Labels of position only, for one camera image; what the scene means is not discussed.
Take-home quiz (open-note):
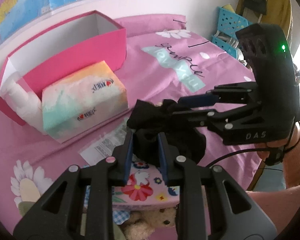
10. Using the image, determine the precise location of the pink cardboard box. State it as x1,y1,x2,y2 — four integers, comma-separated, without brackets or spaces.
0,11,127,126

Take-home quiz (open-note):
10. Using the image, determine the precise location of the white fluffy sock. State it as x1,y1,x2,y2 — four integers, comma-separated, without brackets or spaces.
2,79,46,135

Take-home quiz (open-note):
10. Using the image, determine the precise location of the yellow hanging coat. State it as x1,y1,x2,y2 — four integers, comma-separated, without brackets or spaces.
236,0,293,46

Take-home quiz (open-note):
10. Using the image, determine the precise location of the green plush toy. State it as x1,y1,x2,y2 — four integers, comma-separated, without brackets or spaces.
80,213,126,240

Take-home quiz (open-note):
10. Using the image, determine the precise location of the black handbag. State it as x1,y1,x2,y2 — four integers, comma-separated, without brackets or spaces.
243,0,267,15

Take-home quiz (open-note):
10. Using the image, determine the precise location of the black cable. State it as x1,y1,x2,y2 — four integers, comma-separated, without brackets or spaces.
205,121,300,172

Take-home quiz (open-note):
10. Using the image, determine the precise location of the right hand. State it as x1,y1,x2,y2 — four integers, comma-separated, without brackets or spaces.
255,122,300,149

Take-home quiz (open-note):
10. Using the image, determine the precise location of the turquoise plastic basket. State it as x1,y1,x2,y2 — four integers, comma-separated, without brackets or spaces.
211,7,252,59

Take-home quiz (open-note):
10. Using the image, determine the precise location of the pink floral bed sheet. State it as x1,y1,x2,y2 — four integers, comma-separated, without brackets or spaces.
0,16,254,232

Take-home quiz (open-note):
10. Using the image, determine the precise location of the blue checkered cloth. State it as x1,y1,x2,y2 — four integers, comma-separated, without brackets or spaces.
113,210,130,225

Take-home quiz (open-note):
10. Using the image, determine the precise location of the black cloth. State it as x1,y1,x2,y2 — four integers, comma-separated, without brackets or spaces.
127,99,206,167

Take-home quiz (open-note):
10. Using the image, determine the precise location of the pink floral soft pouch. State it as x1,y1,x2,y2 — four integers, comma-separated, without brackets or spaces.
112,159,180,211

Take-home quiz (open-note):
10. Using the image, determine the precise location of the pastel tissue pack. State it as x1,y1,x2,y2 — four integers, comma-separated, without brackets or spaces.
42,61,129,143

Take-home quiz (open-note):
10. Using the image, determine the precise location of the brown teddy bear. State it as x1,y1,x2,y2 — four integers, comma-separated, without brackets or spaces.
121,206,177,240

